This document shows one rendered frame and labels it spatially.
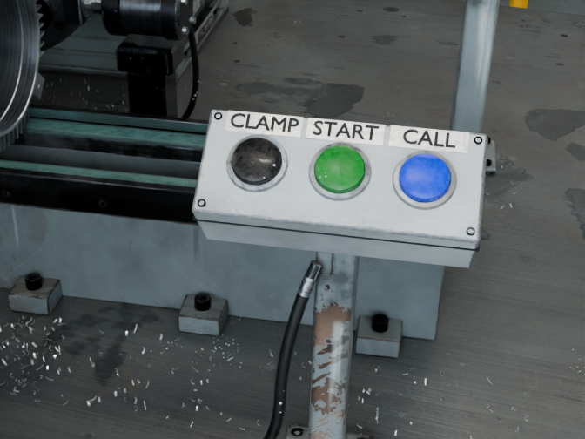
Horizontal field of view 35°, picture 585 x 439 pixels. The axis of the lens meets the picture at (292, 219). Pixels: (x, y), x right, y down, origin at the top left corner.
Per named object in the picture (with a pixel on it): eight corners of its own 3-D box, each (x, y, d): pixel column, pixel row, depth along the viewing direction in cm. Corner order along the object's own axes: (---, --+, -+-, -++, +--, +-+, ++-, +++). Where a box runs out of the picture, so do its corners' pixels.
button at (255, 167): (231, 190, 57) (226, 178, 55) (238, 145, 58) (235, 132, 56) (279, 195, 57) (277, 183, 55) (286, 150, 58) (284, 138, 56)
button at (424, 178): (395, 207, 56) (396, 195, 54) (400, 161, 57) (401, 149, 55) (447, 212, 55) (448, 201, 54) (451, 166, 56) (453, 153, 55)
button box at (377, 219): (203, 240, 60) (187, 210, 55) (221, 141, 63) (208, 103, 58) (473, 271, 58) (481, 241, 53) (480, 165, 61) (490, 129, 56)
